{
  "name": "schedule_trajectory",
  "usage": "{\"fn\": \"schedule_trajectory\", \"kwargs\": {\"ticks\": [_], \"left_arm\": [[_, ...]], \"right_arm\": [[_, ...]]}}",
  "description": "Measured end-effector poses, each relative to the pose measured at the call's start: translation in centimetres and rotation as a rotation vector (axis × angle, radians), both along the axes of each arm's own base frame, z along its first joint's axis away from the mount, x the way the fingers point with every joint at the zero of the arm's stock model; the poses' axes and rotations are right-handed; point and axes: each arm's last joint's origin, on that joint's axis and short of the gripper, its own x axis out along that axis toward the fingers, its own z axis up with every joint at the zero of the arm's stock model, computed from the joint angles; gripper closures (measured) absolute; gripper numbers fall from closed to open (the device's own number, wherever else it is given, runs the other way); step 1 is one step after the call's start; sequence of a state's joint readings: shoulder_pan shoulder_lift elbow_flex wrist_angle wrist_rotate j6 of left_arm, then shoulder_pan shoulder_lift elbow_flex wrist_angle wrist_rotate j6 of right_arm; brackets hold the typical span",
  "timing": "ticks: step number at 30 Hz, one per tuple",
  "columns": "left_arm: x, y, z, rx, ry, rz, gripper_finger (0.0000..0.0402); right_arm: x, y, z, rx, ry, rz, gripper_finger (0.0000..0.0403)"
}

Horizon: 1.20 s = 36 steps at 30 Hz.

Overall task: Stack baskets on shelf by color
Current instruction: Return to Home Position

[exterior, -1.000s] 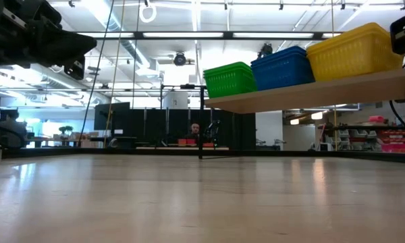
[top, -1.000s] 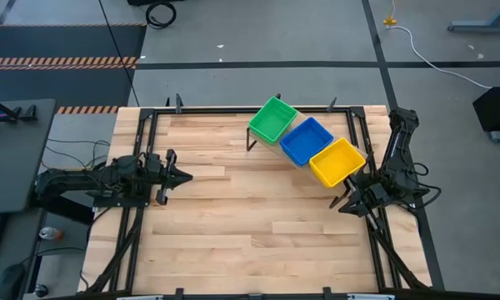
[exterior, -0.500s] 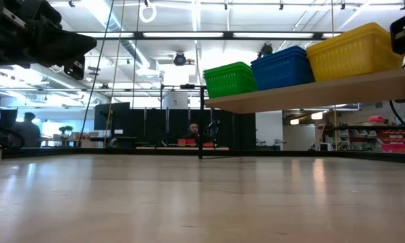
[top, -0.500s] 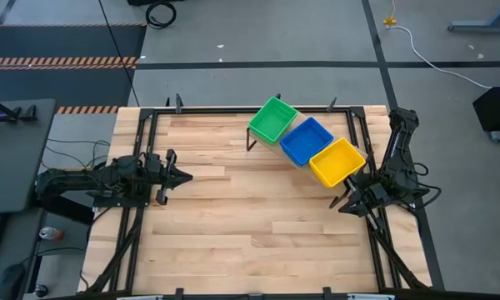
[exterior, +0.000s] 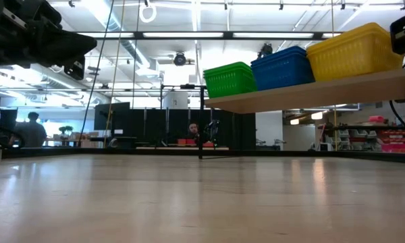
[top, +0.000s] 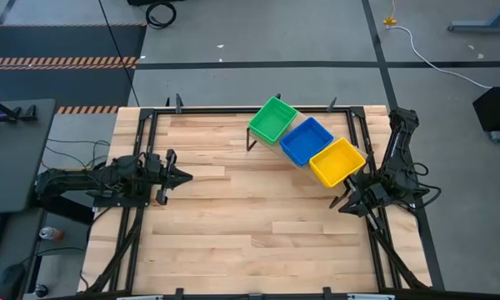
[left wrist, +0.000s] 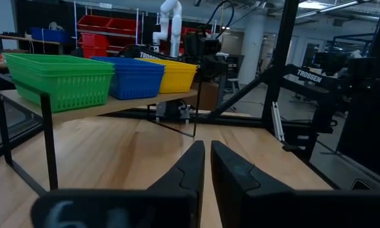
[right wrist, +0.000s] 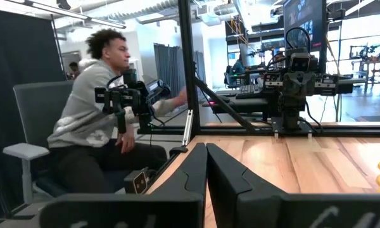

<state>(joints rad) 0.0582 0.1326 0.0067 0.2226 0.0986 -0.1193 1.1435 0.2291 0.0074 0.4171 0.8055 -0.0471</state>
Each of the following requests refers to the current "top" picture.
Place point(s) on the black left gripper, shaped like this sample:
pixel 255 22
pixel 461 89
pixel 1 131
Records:
pixel 160 173

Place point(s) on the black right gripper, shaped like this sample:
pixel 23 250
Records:
pixel 373 196

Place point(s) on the yellow plastic slotted basket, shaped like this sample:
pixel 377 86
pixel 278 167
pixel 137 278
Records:
pixel 336 162

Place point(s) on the blue plastic slotted basket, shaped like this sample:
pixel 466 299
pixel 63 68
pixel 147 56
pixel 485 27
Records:
pixel 306 141

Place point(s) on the green plastic slotted basket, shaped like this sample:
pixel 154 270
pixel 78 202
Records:
pixel 273 121

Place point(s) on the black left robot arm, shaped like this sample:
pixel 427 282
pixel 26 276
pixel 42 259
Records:
pixel 79 179

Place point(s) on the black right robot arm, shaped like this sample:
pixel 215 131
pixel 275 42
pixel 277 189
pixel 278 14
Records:
pixel 402 137

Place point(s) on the silver aluminium profile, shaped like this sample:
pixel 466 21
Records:
pixel 139 297
pixel 371 297

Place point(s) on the clear plastic bottle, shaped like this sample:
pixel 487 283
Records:
pixel 50 233

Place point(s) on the grey side desk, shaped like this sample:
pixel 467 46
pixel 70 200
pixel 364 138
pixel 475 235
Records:
pixel 12 158

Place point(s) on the black box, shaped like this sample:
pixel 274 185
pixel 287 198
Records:
pixel 498 109

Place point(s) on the dark grey keyboard desk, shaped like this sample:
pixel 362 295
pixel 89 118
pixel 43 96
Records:
pixel 16 250

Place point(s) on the black hazard-striped floor mat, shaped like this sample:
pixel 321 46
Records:
pixel 58 43

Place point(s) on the yellow plug connector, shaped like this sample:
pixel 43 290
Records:
pixel 389 21

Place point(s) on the black computer mouse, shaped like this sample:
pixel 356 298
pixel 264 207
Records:
pixel 9 283

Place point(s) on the grey metal table leg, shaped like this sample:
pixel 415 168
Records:
pixel 475 27

